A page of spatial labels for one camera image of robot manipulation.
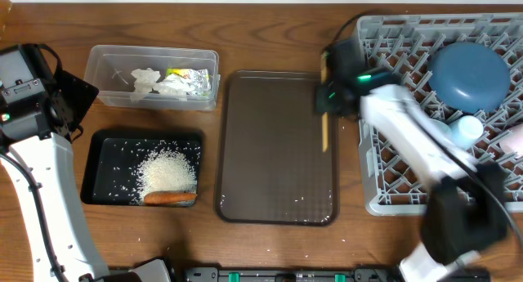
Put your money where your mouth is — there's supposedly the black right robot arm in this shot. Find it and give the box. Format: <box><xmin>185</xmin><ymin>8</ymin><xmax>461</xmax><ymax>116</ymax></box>
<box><xmin>315</xmin><ymin>40</ymin><xmax>521</xmax><ymax>281</ymax></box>

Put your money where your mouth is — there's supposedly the pale pink cup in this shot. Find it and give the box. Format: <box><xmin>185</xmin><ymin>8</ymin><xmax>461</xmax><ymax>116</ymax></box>
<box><xmin>499</xmin><ymin>124</ymin><xmax>523</xmax><ymax>159</ymax></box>

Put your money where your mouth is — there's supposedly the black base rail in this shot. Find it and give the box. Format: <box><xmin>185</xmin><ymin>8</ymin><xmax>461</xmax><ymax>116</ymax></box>
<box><xmin>109</xmin><ymin>257</ymin><xmax>491</xmax><ymax>282</ymax></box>

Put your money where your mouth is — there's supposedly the white tissue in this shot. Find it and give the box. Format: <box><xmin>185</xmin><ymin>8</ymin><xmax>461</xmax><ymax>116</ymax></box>
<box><xmin>153</xmin><ymin>74</ymin><xmax>190</xmax><ymax>96</ymax></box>
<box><xmin>130</xmin><ymin>68</ymin><xmax>161</xmax><ymax>101</ymax></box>

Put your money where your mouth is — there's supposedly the pile of white rice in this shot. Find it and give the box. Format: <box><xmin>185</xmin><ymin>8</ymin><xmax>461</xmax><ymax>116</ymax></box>
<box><xmin>132</xmin><ymin>148</ymin><xmax>197</xmax><ymax>204</ymax></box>

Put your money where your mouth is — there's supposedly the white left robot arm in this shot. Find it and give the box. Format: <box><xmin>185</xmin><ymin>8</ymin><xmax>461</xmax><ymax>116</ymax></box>
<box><xmin>1</xmin><ymin>43</ymin><xmax>173</xmax><ymax>282</ymax></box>

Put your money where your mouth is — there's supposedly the dark blue plate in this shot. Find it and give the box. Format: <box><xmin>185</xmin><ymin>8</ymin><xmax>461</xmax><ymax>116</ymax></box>
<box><xmin>428</xmin><ymin>42</ymin><xmax>511</xmax><ymax>114</ymax></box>

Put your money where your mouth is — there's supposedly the orange carrot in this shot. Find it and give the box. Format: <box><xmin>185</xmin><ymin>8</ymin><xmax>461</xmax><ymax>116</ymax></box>
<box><xmin>143</xmin><ymin>191</ymin><xmax>198</xmax><ymax>205</ymax></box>

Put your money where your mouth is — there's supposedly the black waste tray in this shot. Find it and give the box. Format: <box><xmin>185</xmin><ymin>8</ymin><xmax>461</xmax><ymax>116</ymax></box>
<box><xmin>80</xmin><ymin>128</ymin><xmax>203</xmax><ymax>206</ymax></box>

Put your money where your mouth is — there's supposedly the silver foil snack wrapper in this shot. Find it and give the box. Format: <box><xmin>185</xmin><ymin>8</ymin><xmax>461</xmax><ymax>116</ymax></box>
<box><xmin>165</xmin><ymin>68</ymin><xmax>212</xmax><ymax>96</ymax></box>

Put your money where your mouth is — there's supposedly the clear plastic bin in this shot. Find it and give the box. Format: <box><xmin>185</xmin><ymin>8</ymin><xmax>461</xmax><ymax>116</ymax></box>
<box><xmin>85</xmin><ymin>45</ymin><xmax>220</xmax><ymax>110</ymax></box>

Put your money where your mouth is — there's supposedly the light blue bowl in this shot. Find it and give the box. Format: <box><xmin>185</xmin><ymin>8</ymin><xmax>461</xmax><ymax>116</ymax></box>
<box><xmin>430</xmin><ymin>119</ymin><xmax>452</xmax><ymax>141</ymax></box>

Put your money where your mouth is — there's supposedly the light blue cup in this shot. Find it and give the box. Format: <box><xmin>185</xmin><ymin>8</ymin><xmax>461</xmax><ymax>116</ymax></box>
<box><xmin>449</xmin><ymin>115</ymin><xmax>484</xmax><ymax>150</ymax></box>

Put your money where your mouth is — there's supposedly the dark brown serving tray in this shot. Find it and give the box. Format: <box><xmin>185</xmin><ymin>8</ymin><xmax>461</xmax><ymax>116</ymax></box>
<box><xmin>215</xmin><ymin>70</ymin><xmax>339</xmax><ymax>227</ymax></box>

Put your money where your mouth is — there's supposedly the grey dishwasher rack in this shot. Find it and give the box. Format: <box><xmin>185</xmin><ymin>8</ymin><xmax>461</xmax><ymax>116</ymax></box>
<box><xmin>353</xmin><ymin>12</ymin><xmax>522</xmax><ymax>216</ymax></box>

